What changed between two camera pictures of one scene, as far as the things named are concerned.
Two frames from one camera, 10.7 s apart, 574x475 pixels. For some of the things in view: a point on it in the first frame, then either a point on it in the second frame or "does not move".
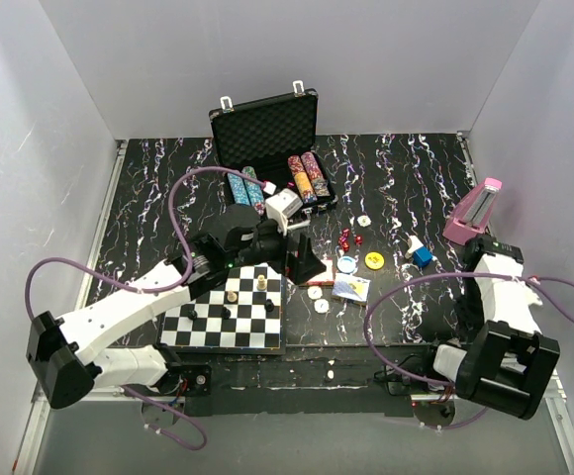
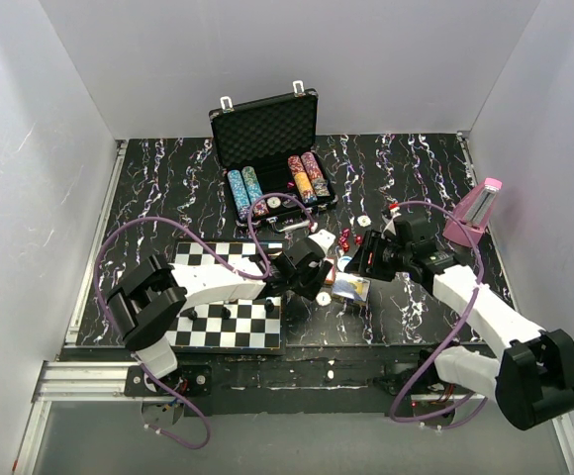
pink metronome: [471, 214] does not move
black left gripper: [303, 264] → [318, 276]
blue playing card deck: [351, 287] does not move
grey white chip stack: [364, 221] does not move
